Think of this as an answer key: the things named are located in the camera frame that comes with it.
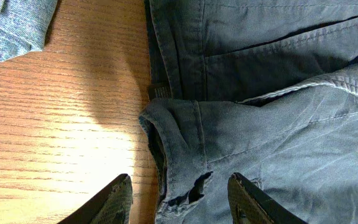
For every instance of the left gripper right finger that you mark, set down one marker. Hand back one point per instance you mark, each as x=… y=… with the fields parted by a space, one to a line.
x=250 y=205

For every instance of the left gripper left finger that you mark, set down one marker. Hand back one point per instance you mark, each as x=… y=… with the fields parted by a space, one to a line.
x=111 y=205

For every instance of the dark blue shorts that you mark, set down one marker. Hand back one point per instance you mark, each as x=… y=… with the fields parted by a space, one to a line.
x=266 y=89

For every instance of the light blue denim shorts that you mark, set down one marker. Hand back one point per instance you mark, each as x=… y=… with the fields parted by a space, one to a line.
x=23 y=26

